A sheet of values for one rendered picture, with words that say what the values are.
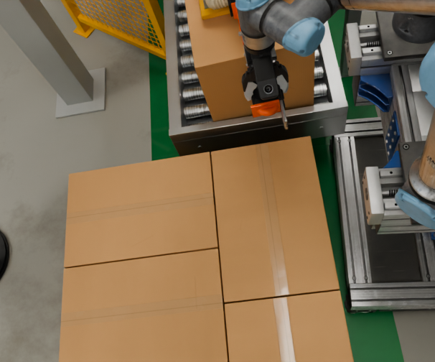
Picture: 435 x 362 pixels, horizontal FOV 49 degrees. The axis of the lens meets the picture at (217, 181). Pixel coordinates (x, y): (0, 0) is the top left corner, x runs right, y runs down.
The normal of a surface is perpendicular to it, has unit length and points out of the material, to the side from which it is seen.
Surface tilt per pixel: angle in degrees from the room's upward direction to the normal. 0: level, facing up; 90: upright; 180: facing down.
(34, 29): 90
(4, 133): 0
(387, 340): 0
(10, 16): 90
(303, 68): 90
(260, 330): 0
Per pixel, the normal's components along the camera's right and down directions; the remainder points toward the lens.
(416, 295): -0.17, -0.40
